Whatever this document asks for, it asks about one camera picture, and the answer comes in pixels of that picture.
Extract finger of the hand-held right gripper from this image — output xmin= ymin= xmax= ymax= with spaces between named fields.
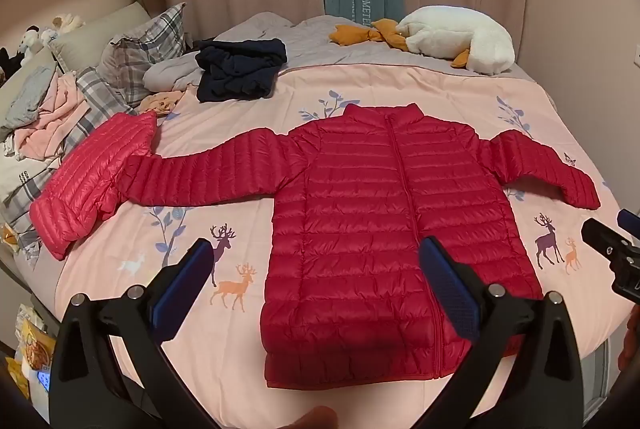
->
xmin=581 ymin=218 xmax=635 ymax=261
xmin=616 ymin=208 xmax=640 ymax=231

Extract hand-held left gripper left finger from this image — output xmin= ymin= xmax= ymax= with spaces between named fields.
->
xmin=48 ymin=237 xmax=221 ymax=429

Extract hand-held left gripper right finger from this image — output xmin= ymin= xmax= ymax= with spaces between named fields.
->
xmin=418 ymin=236 xmax=584 ymax=429

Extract red down jacket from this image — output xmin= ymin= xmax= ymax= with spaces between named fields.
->
xmin=117 ymin=103 xmax=601 ymax=392

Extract pink crumpled clothes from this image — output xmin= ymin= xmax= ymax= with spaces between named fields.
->
xmin=14 ymin=72 xmax=91 ymax=160

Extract person's right hand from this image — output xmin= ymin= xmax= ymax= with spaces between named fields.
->
xmin=617 ymin=306 xmax=640 ymax=372

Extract pink folded down jacket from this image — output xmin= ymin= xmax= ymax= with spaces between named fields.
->
xmin=29 ymin=112 xmax=160 ymax=261

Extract yellow snack bag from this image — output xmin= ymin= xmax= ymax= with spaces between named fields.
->
xmin=15 ymin=304 xmax=57 ymax=371

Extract pink deer print duvet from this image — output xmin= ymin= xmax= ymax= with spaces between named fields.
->
xmin=30 ymin=62 xmax=640 ymax=429

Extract small tan plush toy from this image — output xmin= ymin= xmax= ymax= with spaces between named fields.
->
xmin=139 ymin=90 xmax=186 ymax=118

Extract pale pillow with black print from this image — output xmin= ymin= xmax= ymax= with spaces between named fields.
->
xmin=0 ymin=154 xmax=57 ymax=206

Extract grey plaid pillow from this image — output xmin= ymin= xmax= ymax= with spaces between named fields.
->
xmin=97 ymin=2 xmax=188 ymax=107
xmin=5 ymin=66 xmax=137 ymax=235

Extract grey garment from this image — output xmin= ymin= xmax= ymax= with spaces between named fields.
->
xmin=142 ymin=52 xmax=211 ymax=92

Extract navy blue garment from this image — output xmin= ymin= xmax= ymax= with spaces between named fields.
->
xmin=192 ymin=38 xmax=288 ymax=104

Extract grey crumpled cloth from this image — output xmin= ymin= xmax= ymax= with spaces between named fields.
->
xmin=0 ymin=65 xmax=57 ymax=130

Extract white goose plush toy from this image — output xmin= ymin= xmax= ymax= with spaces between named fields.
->
xmin=329 ymin=5 xmax=516 ymax=76

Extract beige pillow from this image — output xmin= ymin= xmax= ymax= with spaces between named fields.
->
xmin=0 ymin=0 xmax=151 ymax=130

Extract grey bed sheet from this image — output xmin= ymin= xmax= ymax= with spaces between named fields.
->
xmin=187 ymin=12 xmax=531 ymax=80

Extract white brown plush toy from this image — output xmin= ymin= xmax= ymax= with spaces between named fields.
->
xmin=50 ymin=13 xmax=86 ymax=33

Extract black white plush toy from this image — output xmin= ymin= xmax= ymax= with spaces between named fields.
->
xmin=15 ymin=25 xmax=56 ymax=60

